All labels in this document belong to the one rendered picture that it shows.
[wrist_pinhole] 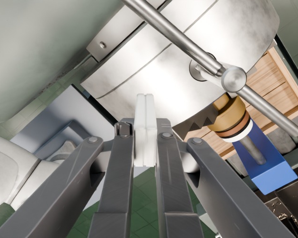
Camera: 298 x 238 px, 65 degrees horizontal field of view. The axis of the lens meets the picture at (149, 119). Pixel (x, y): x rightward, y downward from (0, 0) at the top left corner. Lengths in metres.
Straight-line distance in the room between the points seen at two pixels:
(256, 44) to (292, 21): 1.39
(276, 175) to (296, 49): 1.27
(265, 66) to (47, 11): 0.56
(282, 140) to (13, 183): 0.80
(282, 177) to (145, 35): 0.43
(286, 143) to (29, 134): 0.91
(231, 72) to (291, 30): 1.51
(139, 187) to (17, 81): 1.81
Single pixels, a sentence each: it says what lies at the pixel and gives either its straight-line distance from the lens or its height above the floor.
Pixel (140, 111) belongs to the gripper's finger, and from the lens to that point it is 0.17.
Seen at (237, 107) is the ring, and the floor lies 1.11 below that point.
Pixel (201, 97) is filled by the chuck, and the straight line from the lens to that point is 0.29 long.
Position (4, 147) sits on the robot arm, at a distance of 0.79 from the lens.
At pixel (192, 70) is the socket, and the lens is 0.28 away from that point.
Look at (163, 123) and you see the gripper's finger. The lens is 0.17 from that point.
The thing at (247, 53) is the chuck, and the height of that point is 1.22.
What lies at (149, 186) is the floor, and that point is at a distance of 2.05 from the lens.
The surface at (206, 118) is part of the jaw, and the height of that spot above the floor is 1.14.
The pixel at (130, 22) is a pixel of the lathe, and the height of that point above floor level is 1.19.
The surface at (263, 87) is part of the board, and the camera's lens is 0.72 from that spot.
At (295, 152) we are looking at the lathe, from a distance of 0.88.
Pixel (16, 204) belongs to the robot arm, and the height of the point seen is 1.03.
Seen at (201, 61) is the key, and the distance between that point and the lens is 0.21.
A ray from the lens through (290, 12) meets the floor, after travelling 1.69.
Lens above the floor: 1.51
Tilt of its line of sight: 63 degrees down
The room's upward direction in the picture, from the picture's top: 176 degrees counter-clockwise
